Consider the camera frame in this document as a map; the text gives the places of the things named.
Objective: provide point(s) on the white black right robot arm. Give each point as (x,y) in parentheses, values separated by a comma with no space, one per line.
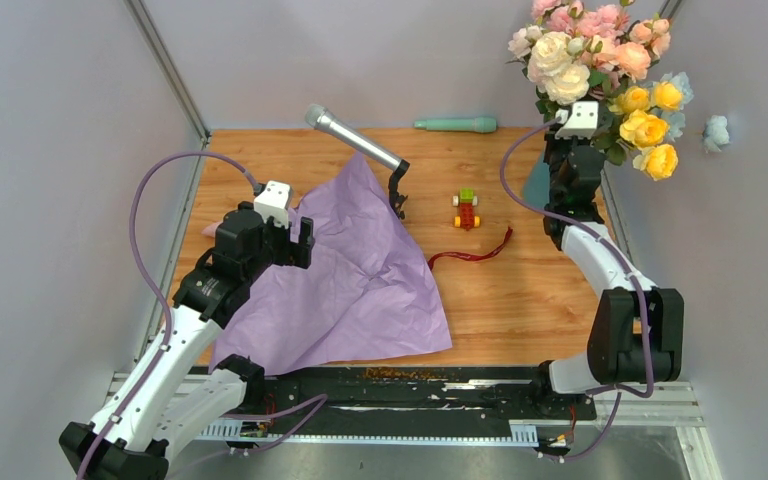
(636,339)

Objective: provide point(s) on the peach orange flower stem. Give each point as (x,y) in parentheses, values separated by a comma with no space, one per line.
(646,43)

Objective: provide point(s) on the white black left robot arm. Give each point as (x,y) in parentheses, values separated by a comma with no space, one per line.
(138,433)

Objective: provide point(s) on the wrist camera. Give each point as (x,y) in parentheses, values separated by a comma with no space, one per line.
(273,202)
(579,120)

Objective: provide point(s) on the silver microphone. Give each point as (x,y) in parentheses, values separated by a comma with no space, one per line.
(323,120)

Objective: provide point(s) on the teal cylindrical vase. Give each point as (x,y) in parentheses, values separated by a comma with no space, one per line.
(536,188)

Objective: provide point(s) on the toy brick car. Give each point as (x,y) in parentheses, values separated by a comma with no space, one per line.
(465,201)

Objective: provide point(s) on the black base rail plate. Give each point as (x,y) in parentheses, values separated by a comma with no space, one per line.
(408,404)

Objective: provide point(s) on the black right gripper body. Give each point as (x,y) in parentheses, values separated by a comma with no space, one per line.
(555,152)

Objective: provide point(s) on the purple pink wrapping paper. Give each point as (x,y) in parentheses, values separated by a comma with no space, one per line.
(367,295)

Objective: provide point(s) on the light blue artificial flowers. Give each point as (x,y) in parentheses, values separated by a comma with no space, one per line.
(715,135)

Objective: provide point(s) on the dark red printed ribbon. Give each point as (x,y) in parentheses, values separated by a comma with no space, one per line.
(472,257)

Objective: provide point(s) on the pale pink flower stem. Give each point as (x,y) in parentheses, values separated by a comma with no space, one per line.
(522,42)

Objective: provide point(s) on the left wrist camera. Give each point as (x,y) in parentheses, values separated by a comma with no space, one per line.
(273,202)

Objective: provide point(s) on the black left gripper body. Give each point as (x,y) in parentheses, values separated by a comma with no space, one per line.
(279,247)

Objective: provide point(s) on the yellow flower stem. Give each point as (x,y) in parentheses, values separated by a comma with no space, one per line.
(645,123)

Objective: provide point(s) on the black microphone tripod stand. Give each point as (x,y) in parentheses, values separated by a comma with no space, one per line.
(396,199)

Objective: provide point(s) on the mint green toy microphone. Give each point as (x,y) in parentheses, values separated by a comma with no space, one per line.
(480,125)

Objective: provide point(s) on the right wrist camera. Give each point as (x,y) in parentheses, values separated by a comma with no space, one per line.
(579,120)

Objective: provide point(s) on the white flower stem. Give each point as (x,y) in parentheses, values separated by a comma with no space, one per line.
(554,67)

